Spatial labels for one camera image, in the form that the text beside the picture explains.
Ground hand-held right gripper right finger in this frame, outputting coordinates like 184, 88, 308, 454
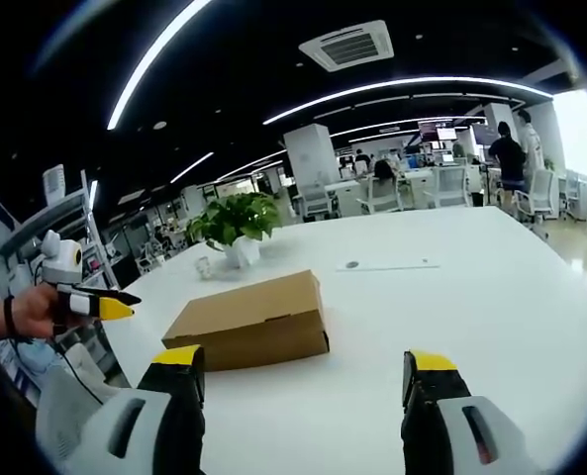
400, 349, 541, 475

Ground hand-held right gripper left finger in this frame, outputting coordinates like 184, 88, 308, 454
72, 344, 207, 475

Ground brown cardboard shoe box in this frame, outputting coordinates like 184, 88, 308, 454
160, 269, 331, 373

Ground person's left hand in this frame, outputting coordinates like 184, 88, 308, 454
12, 283, 99, 340

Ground grey metal shelf rack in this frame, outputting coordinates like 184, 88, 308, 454
0, 170, 122, 294

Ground black wristband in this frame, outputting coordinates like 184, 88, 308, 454
3, 294, 18, 339

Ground white device on rack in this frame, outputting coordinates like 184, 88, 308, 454
42, 163, 67, 207

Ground white mesh chair back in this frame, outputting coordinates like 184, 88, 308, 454
34, 364, 129, 464

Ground green potted plant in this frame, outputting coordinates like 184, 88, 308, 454
185, 191, 285, 269

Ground short ceiling light strip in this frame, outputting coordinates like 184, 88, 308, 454
169, 150, 216, 185

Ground long ceiling light strip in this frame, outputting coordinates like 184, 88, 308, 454
262, 75, 554, 126
106, 0, 216, 132

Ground white square pillar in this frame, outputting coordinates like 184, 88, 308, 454
282, 123, 342, 190

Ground ceiling air conditioner vent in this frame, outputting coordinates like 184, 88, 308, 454
298, 19, 396, 73

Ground black cable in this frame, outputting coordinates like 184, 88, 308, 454
49, 332, 107, 408

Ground wall display screens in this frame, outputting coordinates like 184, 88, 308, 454
418, 120, 458, 143

